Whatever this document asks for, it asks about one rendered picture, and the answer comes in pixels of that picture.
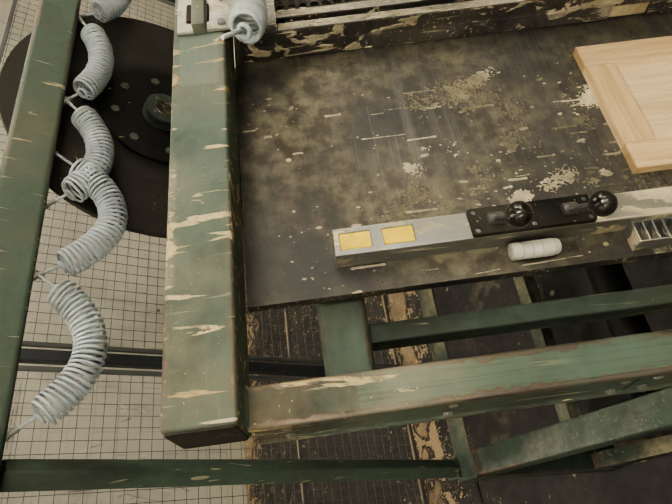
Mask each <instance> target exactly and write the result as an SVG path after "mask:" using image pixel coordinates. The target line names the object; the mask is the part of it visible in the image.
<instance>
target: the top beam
mask: <svg viewBox="0 0 672 504"><path fill-rule="evenodd" d="M177 17H178V0H175V18H174V47H173V75H172V104H171V132H170V161H169V189H168V218H167V246H166V275H165V303H164V331H163V360H162V388H161V417H160V432H161V433H162V434H163V435H164V438H166V439H167V440H169V441H171V442H172V443H174V444H176V445H178V446H179V447H181V448H183V449H190V448H198V447H205V446H212V445H219V444H226V443H234V442H241V441H246V440H248V439H249V437H251V435H252V433H249V432H248V430H247V428H246V426H245V406H244V389H245V385H246V386H248V387H250V386H249V364H248V343H247V322H246V301H245V279H244V258H243V237H242V215H241V194H240V173H239V152H238V130H237V109H236V88H235V67H234V45H233V36H232V37H230V38H227V39H225V40H222V39H221V38H220V36H221V35H223V34H225V33H228V32H230V31H231V30H223V31H214V32H208V33H207V34H200V35H194V34H191V35H180V36H178V35H177Z"/></svg>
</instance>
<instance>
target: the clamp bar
mask: <svg viewBox="0 0 672 504"><path fill-rule="evenodd" d="M265 2H266V7H267V9H268V12H267V14H268V22H267V27H266V29H265V32H264V34H263V36H262V37H261V39H260V41H258V42H256V43H254V44H247V43H244V42H242V41H240V40H239V41H240V45H241V50H242V55H243V59H244V62H245V63H247V62H256V61H264V60H273V59H281V58H289V57H298V56H306V55H314V54H323V53H331V52H339V51H348V50H356V49H364V48H373V47H381V46H389V45H398V44H406V43H415V42H423V41H431V40H440V39H448V38H456V37H465V36H473V35H481V34H490V33H498V32H506V31H515V30H523V29H531V28H540V27H548V26H557V25H565V24H573V23H582V22H590V21H598V20H606V19H607V18H608V16H609V13H610V11H611V9H612V7H613V6H620V5H629V4H637V3H645V2H650V3H649V5H648V6H647V8H646V10H645V12H644V13H645V14H646V15H647V14H655V13H664V12H672V0H369V1H361V2H352V3H344V4H335V5H327V6H318V7H310V8H301V9H293V10H284V11H276V12H275V6H274V0H265ZM207 3H208V7H209V22H207V33H208V32H214V31H223V30H231V29H230V27H229V15H230V13H231V10H230V8H229V6H228V4H227V0H207ZM187 5H191V0H178V17H177V35H178V36H180V35H191V34H194V33H193V29H192V26H191V24H187Z"/></svg>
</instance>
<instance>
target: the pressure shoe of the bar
mask: <svg viewBox="0 0 672 504"><path fill-rule="evenodd" d="M649 3H650V2H645V3H637V4H629V5H620V6H613V7H612V9H611V11H610V13H609V16H608V17H616V16H625V15H633V14H641V13H644V12H645V10H646V8H647V6H648V5H649Z"/></svg>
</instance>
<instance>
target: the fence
mask: <svg viewBox="0 0 672 504"><path fill-rule="evenodd" d="M615 195H616V197H617V199H618V207H617V209H616V211H615V212H614V213H613V214H611V215H609V216H606V217H599V216H597V217H598V219H597V220H596V222H592V223H585V224H577V225H569V226H562V227H554V228H546V229H539V230H531V231H523V232H516V233H508V234H500V235H493V236H485V237H477V238H474V237H473V235H472V232H471V228H470V225H469V222H468V218H467V215H466V213H460V214H453V215H445V216H437V217H429V218H422V219H414V220H406V221H398V222H390V223H383V224H375V225H367V226H359V227H352V228H344V229H336V230H332V239H333V247H334V254H335V261H336V267H337V268H339V267H347V266H355V265H362V264H370V263H377V262H385V261H393V260H400V259H408V258H416V257H423V256H431V255H439V254H446V253H454V252H461V251H469V250H477V249H484V248H492V247H500V246H507V245H508V244H509V243H514V242H521V241H529V240H537V239H544V238H557V239H561V238H568V237H576V236H584V235H591V234H599V233H607V232H614V231H622V230H624V229H625V228H626V226H627V225H628V224H629V223H630V222H631V221H639V220H647V219H655V218H662V217H670V216H672V186H670V187H662V188H654V189H646V190H639V191H631V192H623V193H615ZM409 225H412V227H413V232H414V236H415V241H410V242H403V243H395V244H387V245H384V241H383V236H382V229H386V228H394V227H402V226H409ZM363 231H369V232H370V237H371V243H372V247H364V248H357V249H349V250H340V243H339V235H340V234H347V233H355V232H363Z"/></svg>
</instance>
